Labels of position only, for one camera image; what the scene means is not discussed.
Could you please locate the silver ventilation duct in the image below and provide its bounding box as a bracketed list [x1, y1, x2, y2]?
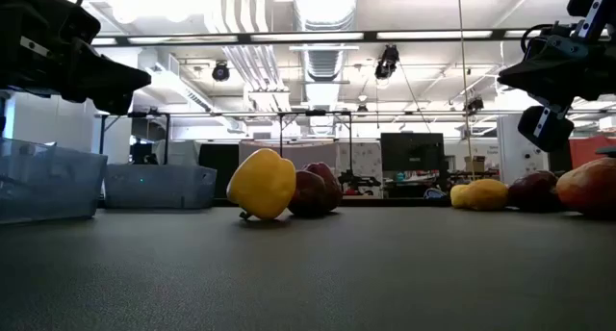
[292, 0, 360, 83]

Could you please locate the white pillar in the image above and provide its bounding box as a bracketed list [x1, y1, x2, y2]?
[496, 113, 551, 186]

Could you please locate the white patterned partition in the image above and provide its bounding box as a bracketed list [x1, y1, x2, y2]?
[336, 141, 384, 198]

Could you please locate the small clear plastic bin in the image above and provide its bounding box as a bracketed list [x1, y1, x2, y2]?
[103, 163, 218, 210]

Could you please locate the black computer monitor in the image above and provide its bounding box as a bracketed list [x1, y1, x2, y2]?
[379, 132, 446, 173]

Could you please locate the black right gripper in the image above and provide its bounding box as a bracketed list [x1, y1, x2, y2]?
[498, 0, 616, 154]

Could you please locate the orange red mango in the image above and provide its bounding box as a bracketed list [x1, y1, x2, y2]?
[555, 156, 616, 220]

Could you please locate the black background frame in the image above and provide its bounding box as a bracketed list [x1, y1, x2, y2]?
[97, 109, 354, 167]

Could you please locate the large clear plastic bin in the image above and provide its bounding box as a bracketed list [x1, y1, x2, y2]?
[0, 137, 109, 225]

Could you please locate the black frame bar with lights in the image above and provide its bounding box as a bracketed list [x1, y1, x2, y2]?
[90, 28, 616, 46]

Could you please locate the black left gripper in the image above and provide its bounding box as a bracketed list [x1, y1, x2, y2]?
[0, 0, 152, 116]

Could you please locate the dark red apple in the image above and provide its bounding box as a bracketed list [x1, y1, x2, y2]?
[287, 169, 329, 218]
[507, 169, 563, 213]

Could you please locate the cardboard box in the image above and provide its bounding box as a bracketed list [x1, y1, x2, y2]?
[463, 155, 488, 174]

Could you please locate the yellow hanging cable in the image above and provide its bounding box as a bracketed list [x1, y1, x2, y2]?
[455, 0, 476, 181]

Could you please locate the round black ceiling camera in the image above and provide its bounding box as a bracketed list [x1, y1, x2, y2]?
[211, 61, 232, 84]

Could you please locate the yellow lemon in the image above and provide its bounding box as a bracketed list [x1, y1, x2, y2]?
[460, 178, 510, 213]
[449, 184, 469, 210]

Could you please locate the black panel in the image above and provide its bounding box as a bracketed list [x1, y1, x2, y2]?
[198, 142, 241, 200]

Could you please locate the yellow bell pepper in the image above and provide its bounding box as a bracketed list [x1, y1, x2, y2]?
[225, 147, 297, 222]

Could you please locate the black overhead camera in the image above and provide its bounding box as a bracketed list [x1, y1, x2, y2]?
[374, 43, 401, 81]

